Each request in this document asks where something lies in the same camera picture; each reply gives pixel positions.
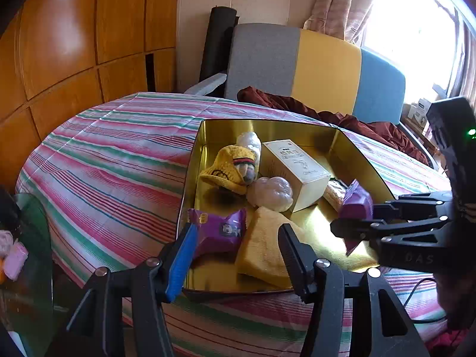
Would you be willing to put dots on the gold metal tray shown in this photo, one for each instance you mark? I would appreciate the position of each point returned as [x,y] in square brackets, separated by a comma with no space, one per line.
[319,227]

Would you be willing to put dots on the black rolled mat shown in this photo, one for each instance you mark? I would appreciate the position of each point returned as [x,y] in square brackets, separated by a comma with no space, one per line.
[219,44]

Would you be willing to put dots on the dark red blanket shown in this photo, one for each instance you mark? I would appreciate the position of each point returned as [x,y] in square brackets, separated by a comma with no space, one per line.
[353,122]

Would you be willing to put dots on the large white plastic bag bundle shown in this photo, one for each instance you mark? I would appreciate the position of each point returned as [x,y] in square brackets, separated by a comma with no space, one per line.
[250,143]

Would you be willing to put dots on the pink soft item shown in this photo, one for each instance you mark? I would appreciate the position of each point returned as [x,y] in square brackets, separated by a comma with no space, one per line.
[15,260]

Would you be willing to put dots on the grey yellow blue sofa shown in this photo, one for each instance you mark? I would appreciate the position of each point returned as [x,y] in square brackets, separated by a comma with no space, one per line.
[327,67]

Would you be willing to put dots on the glass side table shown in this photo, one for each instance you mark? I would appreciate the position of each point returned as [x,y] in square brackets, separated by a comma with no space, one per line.
[33,297]

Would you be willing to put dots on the yellow towel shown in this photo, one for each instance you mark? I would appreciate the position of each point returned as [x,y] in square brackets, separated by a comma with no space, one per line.
[264,249]

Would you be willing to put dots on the pink patterned curtain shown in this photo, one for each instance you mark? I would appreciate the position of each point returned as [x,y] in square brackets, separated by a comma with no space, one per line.
[342,3]

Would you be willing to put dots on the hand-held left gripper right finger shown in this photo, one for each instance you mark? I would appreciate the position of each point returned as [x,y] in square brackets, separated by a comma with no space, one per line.
[293,264]

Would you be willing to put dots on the yellow knit hat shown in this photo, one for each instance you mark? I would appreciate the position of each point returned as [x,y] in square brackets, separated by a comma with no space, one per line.
[227,167]

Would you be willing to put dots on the wooden wardrobe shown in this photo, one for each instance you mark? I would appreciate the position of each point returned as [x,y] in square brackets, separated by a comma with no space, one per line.
[74,44]

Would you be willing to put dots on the grey knit sock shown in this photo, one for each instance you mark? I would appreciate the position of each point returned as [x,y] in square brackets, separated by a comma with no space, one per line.
[248,173]

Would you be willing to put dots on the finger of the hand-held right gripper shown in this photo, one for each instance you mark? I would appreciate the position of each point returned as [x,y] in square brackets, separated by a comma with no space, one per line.
[420,204]
[409,245]

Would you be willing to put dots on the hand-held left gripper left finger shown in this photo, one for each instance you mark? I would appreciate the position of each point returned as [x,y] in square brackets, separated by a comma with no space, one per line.
[182,264]

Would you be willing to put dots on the window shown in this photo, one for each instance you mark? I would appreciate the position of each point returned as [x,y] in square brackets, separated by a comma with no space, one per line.
[412,29]

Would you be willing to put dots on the cream cardboard box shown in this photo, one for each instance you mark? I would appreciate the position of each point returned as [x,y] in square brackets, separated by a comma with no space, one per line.
[297,171]

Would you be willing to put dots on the white printed carton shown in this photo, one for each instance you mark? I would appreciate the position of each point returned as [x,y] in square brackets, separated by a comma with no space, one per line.
[424,113]

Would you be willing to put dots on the small white plastic bag bundle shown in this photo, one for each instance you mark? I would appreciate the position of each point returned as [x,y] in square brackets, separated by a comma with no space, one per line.
[271,193]

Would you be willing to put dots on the purple snack packet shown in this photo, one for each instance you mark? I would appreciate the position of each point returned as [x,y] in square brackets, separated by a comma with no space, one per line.
[221,230]
[357,202]

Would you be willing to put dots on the green and white snack packet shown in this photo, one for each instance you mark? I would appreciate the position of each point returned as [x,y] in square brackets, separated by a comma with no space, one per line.
[334,195]

